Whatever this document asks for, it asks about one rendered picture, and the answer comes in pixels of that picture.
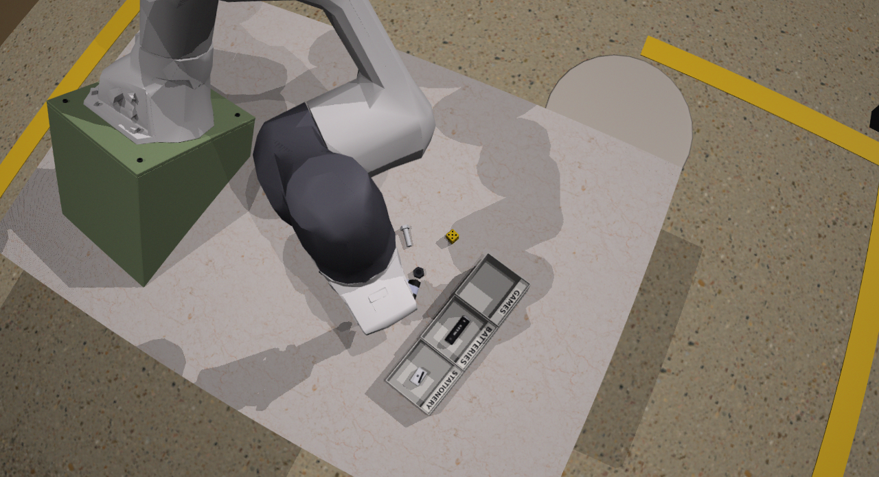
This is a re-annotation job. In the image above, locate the grey metal bolt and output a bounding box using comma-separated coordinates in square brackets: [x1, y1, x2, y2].
[400, 224, 412, 247]

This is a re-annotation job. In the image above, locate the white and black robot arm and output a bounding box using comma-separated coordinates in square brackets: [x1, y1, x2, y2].
[84, 0, 436, 336]

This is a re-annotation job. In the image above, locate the black aa battery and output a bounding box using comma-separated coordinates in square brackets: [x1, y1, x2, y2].
[445, 315, 470, 345]

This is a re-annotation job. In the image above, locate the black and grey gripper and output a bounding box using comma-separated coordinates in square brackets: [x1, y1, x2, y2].
[407, 279, 421, 299]

